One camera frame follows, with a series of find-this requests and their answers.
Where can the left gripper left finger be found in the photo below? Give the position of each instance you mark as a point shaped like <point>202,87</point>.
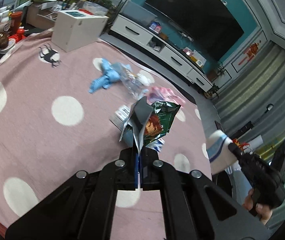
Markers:
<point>82,207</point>

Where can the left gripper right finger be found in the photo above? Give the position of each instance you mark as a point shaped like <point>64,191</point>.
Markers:
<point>193,206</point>

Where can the white blue striped packet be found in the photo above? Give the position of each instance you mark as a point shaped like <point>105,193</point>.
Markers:
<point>217,147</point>

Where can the green snack bag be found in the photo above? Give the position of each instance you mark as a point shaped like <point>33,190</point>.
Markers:
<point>147,123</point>

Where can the right hand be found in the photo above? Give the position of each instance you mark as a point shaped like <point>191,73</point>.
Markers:
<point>264,211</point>

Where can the pink dotted rug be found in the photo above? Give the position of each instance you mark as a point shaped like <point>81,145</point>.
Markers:
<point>51,126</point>

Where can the white printed paper packet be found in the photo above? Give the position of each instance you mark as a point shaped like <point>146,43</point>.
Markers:
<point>120,116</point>

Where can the pink plastic bag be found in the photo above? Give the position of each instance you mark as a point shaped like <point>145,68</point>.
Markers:
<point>164,94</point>

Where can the blue cloth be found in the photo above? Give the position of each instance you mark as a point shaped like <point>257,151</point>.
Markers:
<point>110,75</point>

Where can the clear blue printed wrapper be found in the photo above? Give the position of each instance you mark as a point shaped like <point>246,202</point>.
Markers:
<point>131,82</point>

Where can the white crumpled tissue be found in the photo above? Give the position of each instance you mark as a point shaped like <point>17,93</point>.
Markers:
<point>145,78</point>

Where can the white wooden box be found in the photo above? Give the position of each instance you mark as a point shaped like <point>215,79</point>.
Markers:
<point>74,29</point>

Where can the white tv cabinet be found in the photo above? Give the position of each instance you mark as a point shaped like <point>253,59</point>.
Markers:
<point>150,42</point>

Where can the black television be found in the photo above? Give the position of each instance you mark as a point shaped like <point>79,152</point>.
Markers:
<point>208,22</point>

